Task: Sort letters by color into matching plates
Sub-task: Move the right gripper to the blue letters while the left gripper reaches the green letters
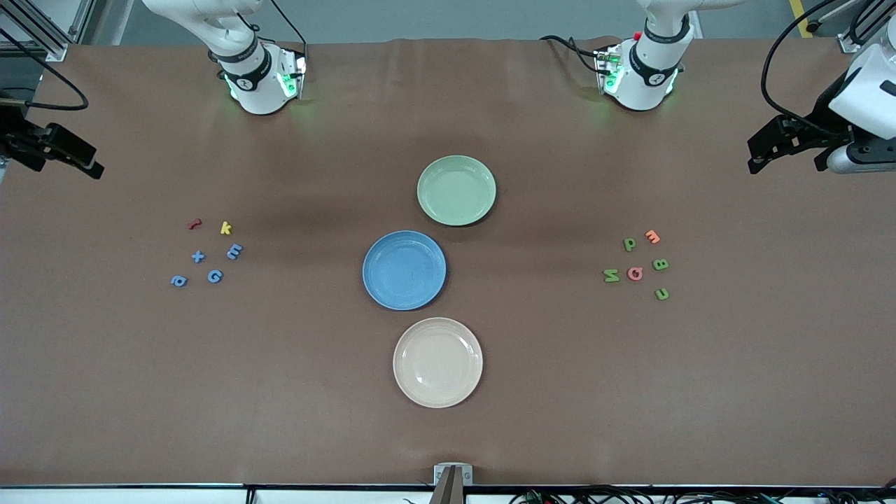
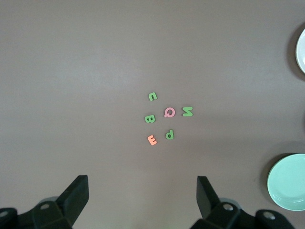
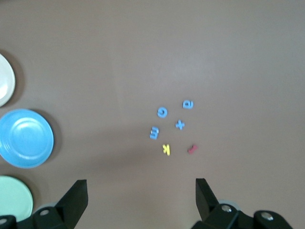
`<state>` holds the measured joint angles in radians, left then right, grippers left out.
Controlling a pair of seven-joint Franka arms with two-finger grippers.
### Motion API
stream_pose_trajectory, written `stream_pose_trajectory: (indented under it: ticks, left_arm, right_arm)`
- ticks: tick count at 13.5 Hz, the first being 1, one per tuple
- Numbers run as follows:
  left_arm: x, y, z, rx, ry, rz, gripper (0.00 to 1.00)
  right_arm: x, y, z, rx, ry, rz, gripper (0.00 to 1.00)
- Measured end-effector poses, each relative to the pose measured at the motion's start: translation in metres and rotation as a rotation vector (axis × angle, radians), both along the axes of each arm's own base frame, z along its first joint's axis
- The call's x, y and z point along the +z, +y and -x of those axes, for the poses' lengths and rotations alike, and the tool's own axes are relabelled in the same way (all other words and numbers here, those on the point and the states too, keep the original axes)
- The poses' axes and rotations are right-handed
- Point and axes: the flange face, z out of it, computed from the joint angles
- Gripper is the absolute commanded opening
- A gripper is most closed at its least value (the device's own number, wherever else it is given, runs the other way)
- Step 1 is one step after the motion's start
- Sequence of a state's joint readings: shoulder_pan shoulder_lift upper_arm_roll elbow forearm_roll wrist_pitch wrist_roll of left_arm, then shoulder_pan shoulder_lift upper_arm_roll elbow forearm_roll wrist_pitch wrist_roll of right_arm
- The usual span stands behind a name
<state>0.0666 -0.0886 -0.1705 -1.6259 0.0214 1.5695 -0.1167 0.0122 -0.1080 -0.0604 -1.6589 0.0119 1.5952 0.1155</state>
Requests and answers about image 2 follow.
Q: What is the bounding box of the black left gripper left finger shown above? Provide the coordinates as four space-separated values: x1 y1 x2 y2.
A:
0 175 90 229

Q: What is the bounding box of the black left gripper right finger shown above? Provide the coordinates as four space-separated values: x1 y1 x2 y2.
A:
196 176 297 229

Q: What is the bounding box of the green plate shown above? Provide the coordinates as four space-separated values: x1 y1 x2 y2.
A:
266 153 305 212

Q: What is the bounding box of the beige plate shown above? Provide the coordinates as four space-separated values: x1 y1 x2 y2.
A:
295 28 305 74

